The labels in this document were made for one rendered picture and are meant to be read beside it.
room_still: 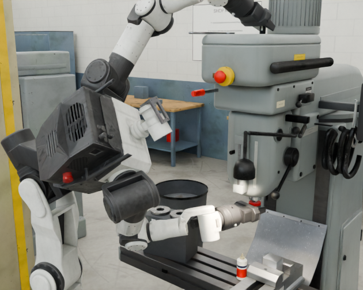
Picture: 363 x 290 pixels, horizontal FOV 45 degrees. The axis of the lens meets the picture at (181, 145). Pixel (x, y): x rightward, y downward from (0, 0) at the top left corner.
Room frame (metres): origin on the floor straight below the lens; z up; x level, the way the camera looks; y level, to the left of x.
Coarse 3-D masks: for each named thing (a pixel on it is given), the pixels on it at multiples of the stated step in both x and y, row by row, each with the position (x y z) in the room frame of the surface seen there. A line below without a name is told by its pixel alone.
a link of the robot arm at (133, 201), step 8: (136, 184) 1.23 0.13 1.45; (144, 184) 1.23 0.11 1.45; (112, 192) 1.20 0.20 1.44; (120, 192) 1.20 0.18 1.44; (128, 192) 1.20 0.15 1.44; (136, 192) 1.20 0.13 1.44; (144, 192) 1.21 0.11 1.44; (120, 200) 1.18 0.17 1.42; (128, 200) 1.18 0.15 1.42; (136, 200) 1.19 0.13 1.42; (144, 200) 1.20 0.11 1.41; (152, 200) 1.21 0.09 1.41; (120, 208) 1.17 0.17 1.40; (128, 208) 1.18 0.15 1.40; (136, 208) 1.19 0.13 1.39; (144, 208) 1.21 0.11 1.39; (120, 216) 1.17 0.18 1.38; (128, 216) 1.19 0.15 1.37; (136, 216) 1.23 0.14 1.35; (144, 216) 1.27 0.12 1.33
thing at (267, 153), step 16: (240, 112) 1.52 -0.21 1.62; (288, 112) 1.55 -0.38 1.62; (240, 128) 1.51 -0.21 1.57; (256, 128) 1.47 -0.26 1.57; (272, 128) 1.46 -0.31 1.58; (288, 128) 1.54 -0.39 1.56; (256, 144) 1.46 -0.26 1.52; (272, 144) 1.46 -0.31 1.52; (288, 144) 1.55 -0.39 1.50; (256, 160) 1.46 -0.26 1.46; (272, 160) 1.46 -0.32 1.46; (256, 176) 1.46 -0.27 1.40; (272, 176) 1.46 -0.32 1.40; (256, 192) 1.47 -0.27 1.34
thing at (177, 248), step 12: (156, 216) 1.78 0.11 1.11; (168, 216) 1.78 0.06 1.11; (192, 216) 1.78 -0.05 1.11; (168, 240) 1.75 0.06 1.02; (180, 240) 1.72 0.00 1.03; (192, 240) 1.76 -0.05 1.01; (144, 252) 1.81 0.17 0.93; (156, 252) 1.77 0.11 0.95; (168, 252) 1.75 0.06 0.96; (180, 252) 1.72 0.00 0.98; (192, 252) 1.77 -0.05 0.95
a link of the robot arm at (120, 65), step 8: (112, 56) 1.51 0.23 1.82; (120, 56) 1.49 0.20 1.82; (112, 64) 1.49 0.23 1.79; (120, 64) 1.49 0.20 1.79; (128, 64) 1.50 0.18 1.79; (112, 72) 1.45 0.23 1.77; (120, 72) 1.49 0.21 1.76; (128, 72) 1.51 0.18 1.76; (120, 80) 1.49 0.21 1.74; (112, 88) 1.47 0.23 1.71; (120, 88) 1.50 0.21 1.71
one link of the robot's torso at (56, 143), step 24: (72, 96) 1.30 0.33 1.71; (96, 96) 1.32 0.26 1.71; (48, 120) 1.36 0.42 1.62; (72, 120) 1.26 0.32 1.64; (96, 120) 1.24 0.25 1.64; (120, 120) 1.35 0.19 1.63; (48, 144) 1.32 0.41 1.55; (72, 144) 1.22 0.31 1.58; (96, 144) 1.18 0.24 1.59; (120, 144) 1.27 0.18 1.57; (144, 144) 1.38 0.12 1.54; (48, 168) 1.28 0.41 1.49; (72, 168) 1.25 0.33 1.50; (96, 168) 1.28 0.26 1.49; (120, 168) 1.26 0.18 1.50; (144, 168) 1.32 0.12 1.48
